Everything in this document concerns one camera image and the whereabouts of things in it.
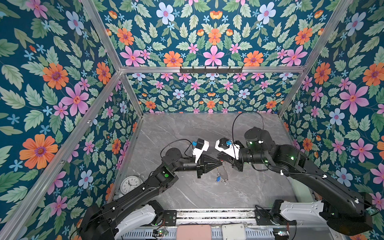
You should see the white analog alarm clock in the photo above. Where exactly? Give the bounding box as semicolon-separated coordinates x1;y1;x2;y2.
120;176;143;195

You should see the white box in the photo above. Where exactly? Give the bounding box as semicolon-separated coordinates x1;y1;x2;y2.
222;224;247;240

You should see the left camera cable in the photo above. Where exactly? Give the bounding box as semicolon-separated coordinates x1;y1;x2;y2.
159;138;194;158

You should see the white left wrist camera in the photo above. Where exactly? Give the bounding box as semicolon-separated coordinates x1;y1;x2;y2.
192;139;210;164

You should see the camera cable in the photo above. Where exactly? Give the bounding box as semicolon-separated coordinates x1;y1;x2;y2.
159;138;194;158
231;111;265;143

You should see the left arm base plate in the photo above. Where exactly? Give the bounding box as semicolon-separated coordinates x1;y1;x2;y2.
155;210;178;227

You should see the green circuit board right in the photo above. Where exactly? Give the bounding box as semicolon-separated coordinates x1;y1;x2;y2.
273;230;290;240

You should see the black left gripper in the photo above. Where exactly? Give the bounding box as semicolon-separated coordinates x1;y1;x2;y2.
172;153;224;179

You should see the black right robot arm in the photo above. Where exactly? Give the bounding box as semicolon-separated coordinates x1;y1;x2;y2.
215;127;373;236

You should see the green circuit board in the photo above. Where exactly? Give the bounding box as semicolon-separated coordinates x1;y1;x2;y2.
152;230;169;238
273;230;290;240

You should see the aluminium front rail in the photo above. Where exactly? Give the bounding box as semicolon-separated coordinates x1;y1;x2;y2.
98;208;340;228

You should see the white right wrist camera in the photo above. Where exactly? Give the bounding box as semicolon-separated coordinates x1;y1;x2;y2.
215;138;240;160

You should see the green circuit board left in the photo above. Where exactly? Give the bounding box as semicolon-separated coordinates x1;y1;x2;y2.
152;230;169;238

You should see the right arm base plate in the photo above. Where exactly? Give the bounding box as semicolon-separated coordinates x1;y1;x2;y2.
254;209;297;226

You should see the pink box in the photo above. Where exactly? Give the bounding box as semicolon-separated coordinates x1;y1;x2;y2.
176;225;212;240

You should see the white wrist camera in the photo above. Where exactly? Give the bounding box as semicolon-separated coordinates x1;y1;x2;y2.
192;139;210;164
215;138;240;160

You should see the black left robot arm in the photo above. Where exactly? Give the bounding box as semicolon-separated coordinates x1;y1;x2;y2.
78;148;223;240

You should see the black wall hook rail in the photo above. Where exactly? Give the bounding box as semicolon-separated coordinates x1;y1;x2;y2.
179;66;243;75

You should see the right camera cable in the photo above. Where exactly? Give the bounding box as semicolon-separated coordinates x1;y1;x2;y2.
231;111;265;143

